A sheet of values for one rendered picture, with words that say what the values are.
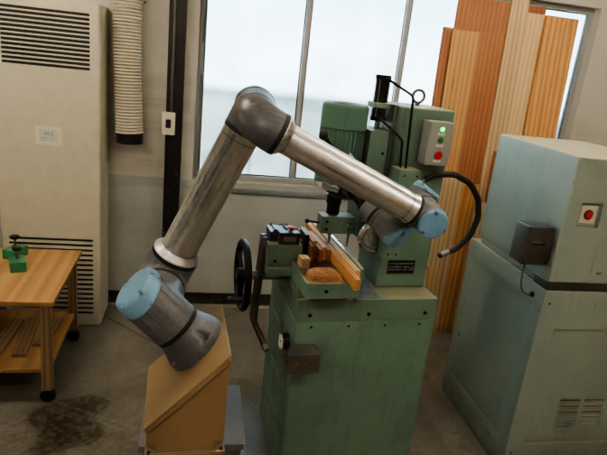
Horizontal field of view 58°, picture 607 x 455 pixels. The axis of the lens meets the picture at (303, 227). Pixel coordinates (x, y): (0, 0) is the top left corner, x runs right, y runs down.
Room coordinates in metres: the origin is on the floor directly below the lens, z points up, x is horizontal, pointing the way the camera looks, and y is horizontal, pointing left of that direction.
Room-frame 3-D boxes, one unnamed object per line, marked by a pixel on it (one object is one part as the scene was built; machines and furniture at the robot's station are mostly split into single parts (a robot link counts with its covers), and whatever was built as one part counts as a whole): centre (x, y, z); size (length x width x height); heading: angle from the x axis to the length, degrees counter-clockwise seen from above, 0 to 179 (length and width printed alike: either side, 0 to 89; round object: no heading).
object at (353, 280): (2.09, -0.11, 0.92); 0.67 x 0.02 x 0.04; 17
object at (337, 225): (2.12, -0.13, 1.03); 0.14 x 0.07 x 0.09; 107
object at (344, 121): (2.11, -0.11, 1.35); 0.18 x 0.18 x 0.31
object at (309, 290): (2.09, 0.00, 0.87); 0.61 x 0.30 x 0.06; 17
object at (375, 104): (2.15, -0.24, 1.54); 0.08 x 0.08 x 0.17; 17
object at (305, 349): (1.82, -0.05, 0.58); 0.12 x 0.08 x 0.08; 107
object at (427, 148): (2.07, -0.45, 1.40); 0.10 x 0.06 x 0.16; 107
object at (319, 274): (1.86, -0.09, 0.92); 0.14 x 0.09 x 0.04; 107
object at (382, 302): (2.15, -0.22, 0.76); 0.57 x 0.45 x 0.09; 107
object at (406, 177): (2.03, -0.36, 1.23); 0.09 x 0.08 x 0.15; 107
